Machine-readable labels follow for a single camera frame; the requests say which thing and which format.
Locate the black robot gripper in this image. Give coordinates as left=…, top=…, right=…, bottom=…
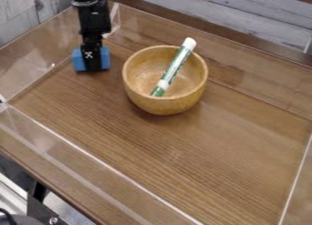
left=71, top=0, right=112, bottom=71

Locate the blue rectangular block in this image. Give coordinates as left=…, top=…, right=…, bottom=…
left=72, top=46, right=111, bottom=72

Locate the clear acrylic tray wall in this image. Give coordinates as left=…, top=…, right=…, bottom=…
left=0, top=1, right=312, bottom=225

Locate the light wooden bowl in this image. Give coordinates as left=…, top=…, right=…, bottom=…
left=122, top=45, right=209, bottom=116

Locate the green and white tube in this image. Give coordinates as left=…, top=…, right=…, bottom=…
left=150, top=37, right=197, bottom=97

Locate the black cable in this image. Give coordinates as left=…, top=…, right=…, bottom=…
left=0, top=207, right=21, bottom=225

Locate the black metal table leg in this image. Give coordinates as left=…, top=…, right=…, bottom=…
left=27, top=182, right=70, bottom=225

